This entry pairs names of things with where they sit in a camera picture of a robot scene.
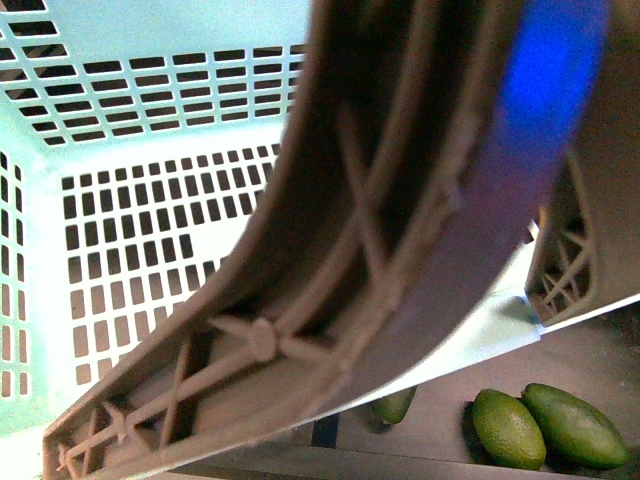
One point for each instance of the green avocado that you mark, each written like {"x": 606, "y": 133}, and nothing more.
{"x": 392, "y": 409}
{"x": 575, "y": 429}
{"x": 508, "y": 431}

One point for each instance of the brown plastic basket handle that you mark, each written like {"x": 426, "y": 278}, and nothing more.
{"x": 424, "y": 136}

